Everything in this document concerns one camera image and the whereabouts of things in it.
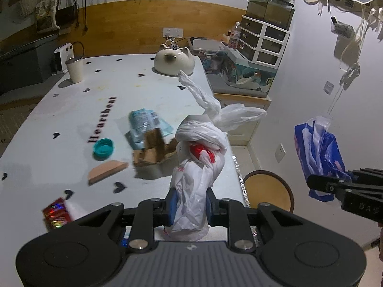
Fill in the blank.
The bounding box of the small white heater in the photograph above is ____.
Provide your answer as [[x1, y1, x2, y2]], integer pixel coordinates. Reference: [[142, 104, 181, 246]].
[[53, 43, 74, 73]]

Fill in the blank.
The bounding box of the cream floor cabinet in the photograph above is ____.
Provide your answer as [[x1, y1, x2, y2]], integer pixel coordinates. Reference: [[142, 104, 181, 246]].
[[214, 93, 271, 146]]

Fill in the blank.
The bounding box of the hanging tote bag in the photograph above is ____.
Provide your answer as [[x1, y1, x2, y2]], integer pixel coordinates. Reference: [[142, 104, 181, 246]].
[[35, 0, 60, 34]]

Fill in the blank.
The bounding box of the tan round trash bin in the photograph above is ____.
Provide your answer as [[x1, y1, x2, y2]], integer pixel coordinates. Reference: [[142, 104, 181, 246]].
[[243, 170, 295, 213]]

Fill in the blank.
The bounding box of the teal plastic lid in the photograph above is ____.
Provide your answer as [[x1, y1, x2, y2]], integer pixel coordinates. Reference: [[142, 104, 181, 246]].
[[93, 138, 114, 161]]

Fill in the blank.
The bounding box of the white cat-shaped ceramic pot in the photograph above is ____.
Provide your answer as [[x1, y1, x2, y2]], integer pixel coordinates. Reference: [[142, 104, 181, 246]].
[[154, 44, 195, 77]]

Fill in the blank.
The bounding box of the blue white plastic bag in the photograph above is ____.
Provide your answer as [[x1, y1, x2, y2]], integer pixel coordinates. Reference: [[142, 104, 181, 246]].
[[294, 115, 354, 203]]

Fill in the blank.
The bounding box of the plastic water bottle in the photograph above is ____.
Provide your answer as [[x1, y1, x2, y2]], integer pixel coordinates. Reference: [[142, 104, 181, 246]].
[[229, 22, 241, 49]]

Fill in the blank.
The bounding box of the teal patterned storage box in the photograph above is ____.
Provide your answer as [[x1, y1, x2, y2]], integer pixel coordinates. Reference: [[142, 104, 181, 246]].
[[203, 49, 276, 98]]

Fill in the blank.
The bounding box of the red shiny wrapper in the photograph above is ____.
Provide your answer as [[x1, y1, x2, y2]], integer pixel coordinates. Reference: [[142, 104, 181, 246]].
[[42, 198, 72, 230]]

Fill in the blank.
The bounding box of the white drawer organizer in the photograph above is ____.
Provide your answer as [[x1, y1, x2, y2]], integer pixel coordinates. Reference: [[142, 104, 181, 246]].
[[236, 15, 290, 69]]

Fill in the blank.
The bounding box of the glass aquarium tank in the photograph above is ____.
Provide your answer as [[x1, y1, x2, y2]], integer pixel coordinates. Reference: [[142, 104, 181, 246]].
[[245, 0, 294, 30]]

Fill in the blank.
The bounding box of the light blue wipes packet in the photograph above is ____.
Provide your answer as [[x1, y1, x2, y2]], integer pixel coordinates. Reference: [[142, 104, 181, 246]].
[[126, 108, 173, 150]]

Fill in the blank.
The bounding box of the white wall socket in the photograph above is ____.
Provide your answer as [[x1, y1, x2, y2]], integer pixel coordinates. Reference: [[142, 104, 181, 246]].
[[162, 27, 184, 38]]

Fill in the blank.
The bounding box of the torn cardboard box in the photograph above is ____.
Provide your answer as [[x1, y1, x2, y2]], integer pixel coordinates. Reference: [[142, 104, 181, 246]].
[[132, 128, 178, 167]]

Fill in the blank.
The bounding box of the white metal cup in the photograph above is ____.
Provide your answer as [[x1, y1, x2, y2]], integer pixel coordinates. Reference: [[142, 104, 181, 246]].
[[66, 56, 84, 84]]

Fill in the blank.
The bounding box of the grey dark side cabinet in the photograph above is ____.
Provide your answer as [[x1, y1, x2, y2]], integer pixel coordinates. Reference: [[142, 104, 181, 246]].
[[0, 34, 58, 95]]

